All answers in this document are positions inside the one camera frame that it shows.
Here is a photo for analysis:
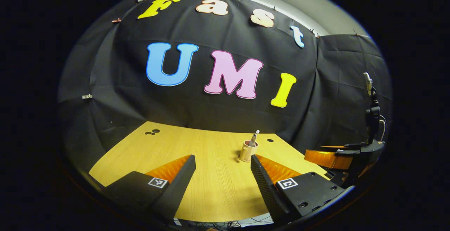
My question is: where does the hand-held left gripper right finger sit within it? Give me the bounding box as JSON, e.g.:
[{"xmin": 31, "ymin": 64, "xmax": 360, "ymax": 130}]
[{"xmin": 251, "ymin": 154, "xmax": 346, "ymax": 224}]

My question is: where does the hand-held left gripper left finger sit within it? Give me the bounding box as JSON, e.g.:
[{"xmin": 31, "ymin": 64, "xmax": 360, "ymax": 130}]
[{"xmin": 102, "ymin": 155, "xmax": 196, "ymax": 224}]

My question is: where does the beige cup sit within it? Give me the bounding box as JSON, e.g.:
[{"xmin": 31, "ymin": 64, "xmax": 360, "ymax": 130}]
[{"xmin": 239, "ymin": 141, "xmax": 259, "ymax": 163}]

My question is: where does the wooden desktop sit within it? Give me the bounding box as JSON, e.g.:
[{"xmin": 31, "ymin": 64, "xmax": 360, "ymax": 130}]
[{"xmin": 89, "ymin": 121, "xmax": 331, "ymax": 223}]

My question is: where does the black backdrop cloth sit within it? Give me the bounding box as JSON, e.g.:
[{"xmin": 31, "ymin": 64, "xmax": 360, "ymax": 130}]
[{"xmin": 58, "ymin": 0, "xmax": 392, "ymax": 175}]

